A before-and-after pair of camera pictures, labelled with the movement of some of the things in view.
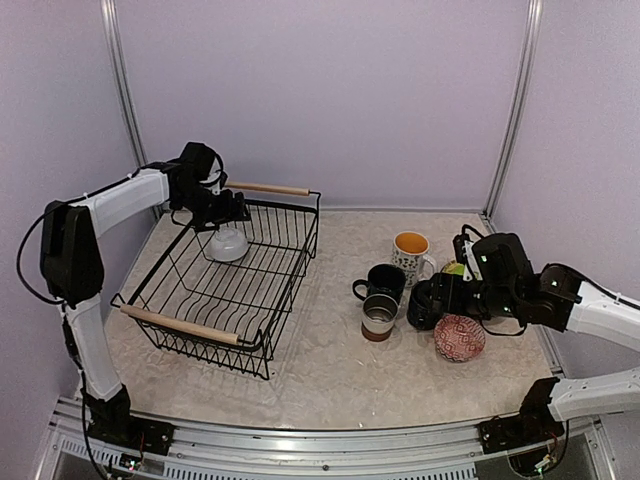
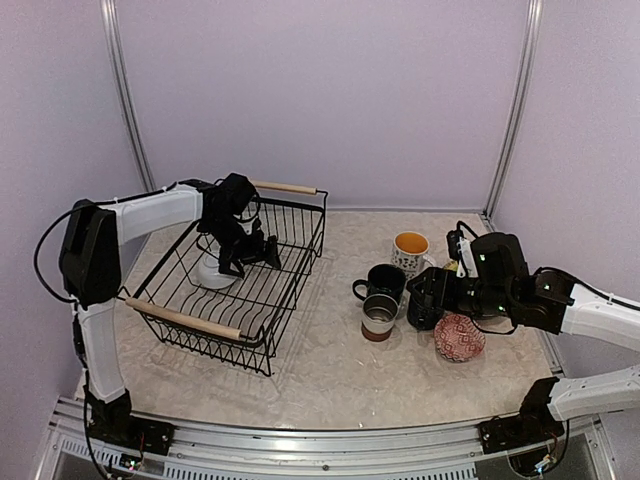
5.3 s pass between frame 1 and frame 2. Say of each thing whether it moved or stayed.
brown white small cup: stayed
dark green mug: stayed
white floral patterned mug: stayed
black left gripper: moved
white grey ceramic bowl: moved
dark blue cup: stayed
